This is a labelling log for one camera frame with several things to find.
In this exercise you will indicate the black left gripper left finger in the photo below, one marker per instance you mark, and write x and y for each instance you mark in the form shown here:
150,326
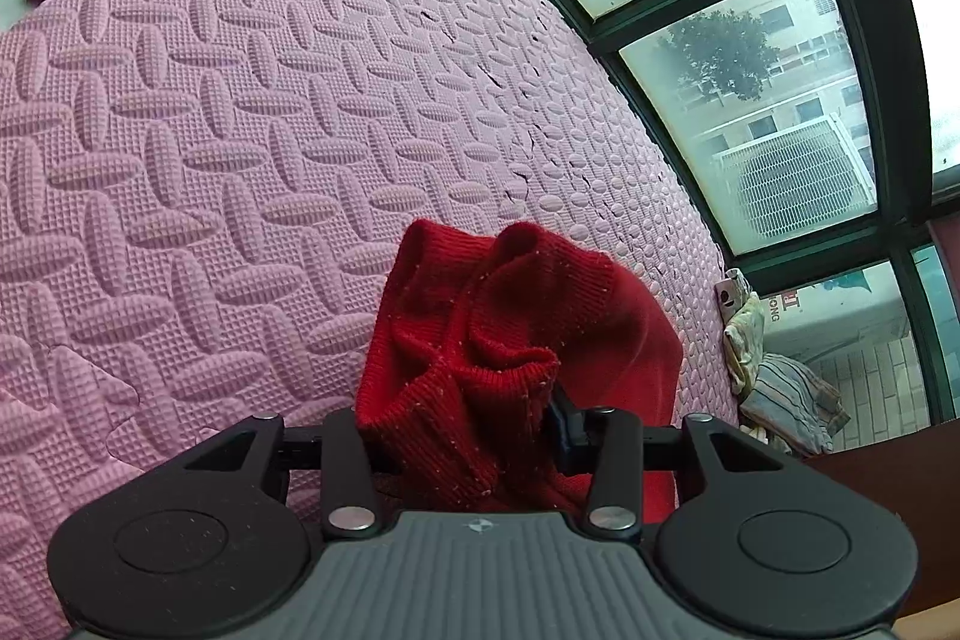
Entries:
260,453

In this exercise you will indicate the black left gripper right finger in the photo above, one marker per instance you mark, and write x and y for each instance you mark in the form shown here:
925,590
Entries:
616,450

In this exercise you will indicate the red knitted garment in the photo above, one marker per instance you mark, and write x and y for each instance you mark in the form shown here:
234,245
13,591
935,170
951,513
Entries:
473,336

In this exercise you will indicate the floral folded cloth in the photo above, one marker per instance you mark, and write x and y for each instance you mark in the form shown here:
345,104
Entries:
743,345

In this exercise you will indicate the striped folded cloth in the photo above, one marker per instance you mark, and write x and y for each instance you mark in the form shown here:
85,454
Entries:
789,400

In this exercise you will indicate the white patterned small cloth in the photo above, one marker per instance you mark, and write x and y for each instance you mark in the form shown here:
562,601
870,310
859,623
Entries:
732,293

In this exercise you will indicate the pink foam puzzle mat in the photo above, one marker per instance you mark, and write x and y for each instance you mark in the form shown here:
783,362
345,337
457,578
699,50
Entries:
201,200

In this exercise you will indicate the green window frame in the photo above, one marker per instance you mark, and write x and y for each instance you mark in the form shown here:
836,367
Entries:
801,129

